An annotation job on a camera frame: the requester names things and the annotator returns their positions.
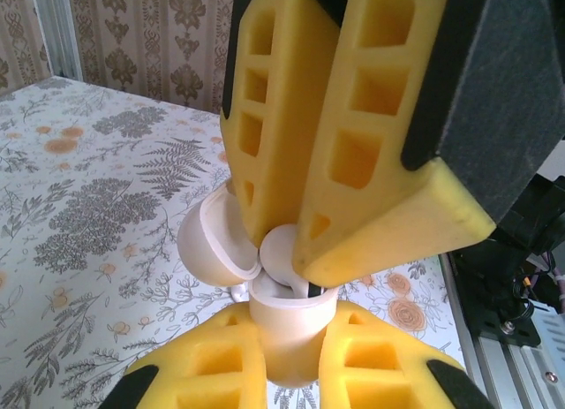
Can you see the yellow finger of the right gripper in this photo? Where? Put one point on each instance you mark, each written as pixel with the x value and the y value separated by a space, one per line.
pixel 300 95
pixel 397 232

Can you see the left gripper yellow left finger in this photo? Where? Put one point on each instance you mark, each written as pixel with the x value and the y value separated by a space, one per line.
pixel 247 360

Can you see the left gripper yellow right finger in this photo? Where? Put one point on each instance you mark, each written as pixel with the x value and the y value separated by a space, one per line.
pixel 331 382

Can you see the white earbud charging case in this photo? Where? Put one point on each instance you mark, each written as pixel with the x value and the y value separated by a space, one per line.
pixel 287 334

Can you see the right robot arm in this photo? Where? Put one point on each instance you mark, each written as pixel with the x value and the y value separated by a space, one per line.
pixel 538 214

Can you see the floral patterned table cover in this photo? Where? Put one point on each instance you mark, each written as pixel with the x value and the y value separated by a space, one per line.
pixel 88 206

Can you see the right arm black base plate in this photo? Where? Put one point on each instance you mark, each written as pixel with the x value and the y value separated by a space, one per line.
pixel 499 334

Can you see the long aluminium mounting rail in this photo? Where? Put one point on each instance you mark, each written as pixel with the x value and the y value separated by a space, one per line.
pixel 507 382

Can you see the aluminium frame post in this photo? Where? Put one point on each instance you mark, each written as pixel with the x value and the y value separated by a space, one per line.
pixel 59 29

